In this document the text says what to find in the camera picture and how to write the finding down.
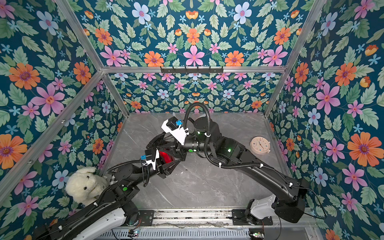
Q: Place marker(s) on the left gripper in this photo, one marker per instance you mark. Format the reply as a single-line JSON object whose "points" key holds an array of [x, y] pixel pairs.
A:
{"points": [[157, 167]]}

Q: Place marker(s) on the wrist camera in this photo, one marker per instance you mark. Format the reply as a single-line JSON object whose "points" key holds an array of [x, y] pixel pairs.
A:
{"points": [[149, 159], [174, 126]]}

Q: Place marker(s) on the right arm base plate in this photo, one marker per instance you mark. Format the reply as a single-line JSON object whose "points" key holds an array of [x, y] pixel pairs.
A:
{"points": [[242, 217]]}

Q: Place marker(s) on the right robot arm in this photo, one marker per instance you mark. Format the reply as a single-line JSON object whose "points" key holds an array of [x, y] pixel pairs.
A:
{"points": [[198, 133]]}

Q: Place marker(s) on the black hook rail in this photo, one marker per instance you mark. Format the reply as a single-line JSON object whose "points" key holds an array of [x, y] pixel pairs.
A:
{"points": [[191, 70]]}

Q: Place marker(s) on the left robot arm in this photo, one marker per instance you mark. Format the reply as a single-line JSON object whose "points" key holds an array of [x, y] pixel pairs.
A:
{"points": [[112, 208]]}

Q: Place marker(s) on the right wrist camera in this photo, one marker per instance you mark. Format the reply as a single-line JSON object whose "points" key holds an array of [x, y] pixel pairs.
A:
{"points": [[174, 126]]}

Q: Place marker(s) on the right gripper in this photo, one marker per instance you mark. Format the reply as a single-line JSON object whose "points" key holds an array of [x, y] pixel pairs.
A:
{"points": [[178, 147]]}

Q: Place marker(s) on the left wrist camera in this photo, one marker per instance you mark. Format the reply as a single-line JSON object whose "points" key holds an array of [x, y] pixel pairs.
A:
{"points": [[149, 159]]}

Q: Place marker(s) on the red can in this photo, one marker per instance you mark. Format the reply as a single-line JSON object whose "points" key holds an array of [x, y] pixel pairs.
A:
{"points": [[166, 158]]}

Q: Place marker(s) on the pink round clock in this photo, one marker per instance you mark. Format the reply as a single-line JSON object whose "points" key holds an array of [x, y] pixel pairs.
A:
{"points": [[260, 146]]}

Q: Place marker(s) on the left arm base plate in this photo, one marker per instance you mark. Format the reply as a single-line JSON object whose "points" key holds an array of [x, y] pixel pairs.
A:
{"points": [[144, 217]]}

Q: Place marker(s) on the white plush dog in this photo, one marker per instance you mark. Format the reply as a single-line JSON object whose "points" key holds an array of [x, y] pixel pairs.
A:
{"points": [[84, 186]]}

